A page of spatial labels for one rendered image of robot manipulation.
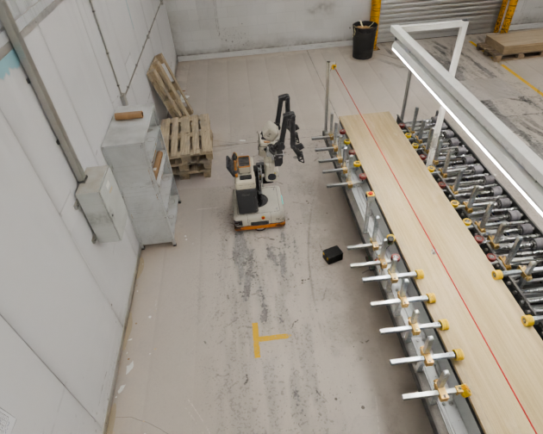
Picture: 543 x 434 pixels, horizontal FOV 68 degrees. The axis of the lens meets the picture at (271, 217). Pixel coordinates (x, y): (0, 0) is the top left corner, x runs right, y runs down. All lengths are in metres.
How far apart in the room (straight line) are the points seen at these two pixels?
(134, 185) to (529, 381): 4.02
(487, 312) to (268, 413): 2.04
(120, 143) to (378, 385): 3.48
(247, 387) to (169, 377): 0.77
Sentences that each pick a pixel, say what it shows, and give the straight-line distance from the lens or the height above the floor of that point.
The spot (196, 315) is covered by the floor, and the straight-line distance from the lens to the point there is 4.57.
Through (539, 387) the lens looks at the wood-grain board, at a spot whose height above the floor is 0.90.
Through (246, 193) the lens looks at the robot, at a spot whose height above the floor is 0.64.
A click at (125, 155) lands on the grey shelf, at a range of 4.52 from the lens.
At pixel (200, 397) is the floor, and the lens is 4.12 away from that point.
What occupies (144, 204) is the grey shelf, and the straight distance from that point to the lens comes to 4.90.
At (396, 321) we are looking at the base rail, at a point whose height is 0.70.
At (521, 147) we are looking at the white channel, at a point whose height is 2.46.
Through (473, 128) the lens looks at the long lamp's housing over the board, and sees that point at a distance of 2.81.
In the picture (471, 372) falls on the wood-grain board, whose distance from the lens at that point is 3.34.
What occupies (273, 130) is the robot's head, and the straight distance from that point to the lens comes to 4.63.
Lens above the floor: 3.69
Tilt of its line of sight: 42 degrees down
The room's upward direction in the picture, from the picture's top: 4 degrees counter-clockwise
